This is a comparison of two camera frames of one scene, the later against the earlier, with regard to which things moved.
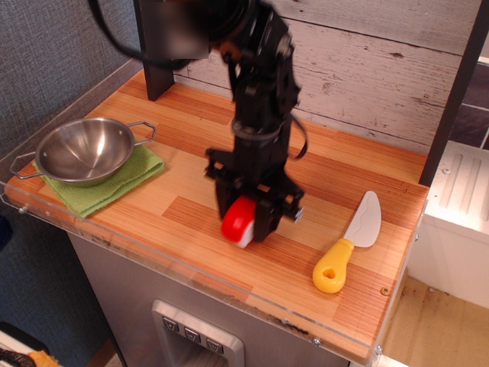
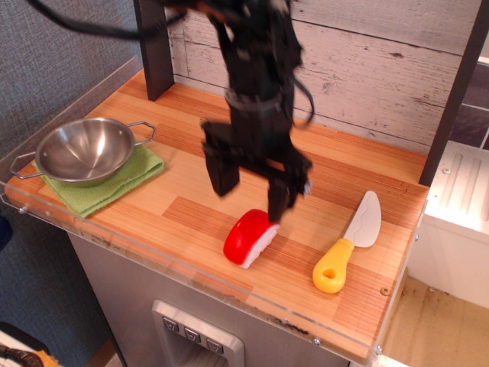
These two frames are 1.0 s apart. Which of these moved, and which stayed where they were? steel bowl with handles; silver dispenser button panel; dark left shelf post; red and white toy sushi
Moved: red and white toy sushi
Stayed: steel bowl with handles; silver dispenser button panel; dark left shelf post
